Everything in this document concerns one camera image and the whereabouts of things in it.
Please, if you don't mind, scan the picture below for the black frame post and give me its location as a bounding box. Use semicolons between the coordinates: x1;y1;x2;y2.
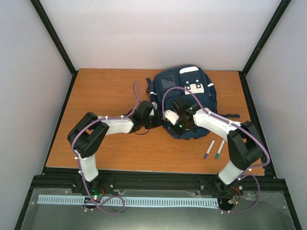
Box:
30;0;79;75
241;0;292;75

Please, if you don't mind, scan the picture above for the black frame post left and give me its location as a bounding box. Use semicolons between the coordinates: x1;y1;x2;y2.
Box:
30;0;79;75

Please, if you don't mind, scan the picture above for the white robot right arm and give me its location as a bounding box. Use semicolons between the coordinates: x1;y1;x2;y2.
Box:
163;98;267;194

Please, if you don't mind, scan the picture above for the black frame post right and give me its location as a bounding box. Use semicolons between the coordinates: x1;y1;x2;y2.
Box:
241;0;292;75

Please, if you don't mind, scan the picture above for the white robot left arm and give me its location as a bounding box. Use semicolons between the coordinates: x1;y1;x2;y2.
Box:
67;101;163;193

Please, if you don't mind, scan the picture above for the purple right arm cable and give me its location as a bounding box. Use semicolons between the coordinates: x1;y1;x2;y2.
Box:
162;86;271;214

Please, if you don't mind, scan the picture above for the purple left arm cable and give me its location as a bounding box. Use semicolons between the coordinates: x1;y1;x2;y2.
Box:
71;81;142;215

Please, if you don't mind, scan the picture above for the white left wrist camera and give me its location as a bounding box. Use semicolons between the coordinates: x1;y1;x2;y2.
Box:
152;102;158;110

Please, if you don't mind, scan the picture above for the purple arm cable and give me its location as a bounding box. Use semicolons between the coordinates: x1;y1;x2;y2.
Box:
71;81;142;215
162;86;271;214

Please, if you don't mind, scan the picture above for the purple capped white marker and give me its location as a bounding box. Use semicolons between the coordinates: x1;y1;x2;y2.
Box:
204;139;215;159

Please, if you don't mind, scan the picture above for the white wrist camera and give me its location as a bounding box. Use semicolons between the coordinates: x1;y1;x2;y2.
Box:
164;110;179;125
152;102;158;110

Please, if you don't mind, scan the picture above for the navy blue student backpack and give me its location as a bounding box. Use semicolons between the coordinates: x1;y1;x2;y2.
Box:
146;66;240;140

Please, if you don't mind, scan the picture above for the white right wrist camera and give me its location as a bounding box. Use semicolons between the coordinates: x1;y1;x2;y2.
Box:
164;110;179;125

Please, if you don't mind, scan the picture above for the light blue slotted cable duct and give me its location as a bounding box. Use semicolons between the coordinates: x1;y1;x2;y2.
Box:
37;195;219;209

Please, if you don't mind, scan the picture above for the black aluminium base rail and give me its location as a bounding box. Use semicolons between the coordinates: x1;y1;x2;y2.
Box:
31;167;287;195

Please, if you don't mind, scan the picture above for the green capped white marker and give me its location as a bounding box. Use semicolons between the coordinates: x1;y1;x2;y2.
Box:
215;139;225;159

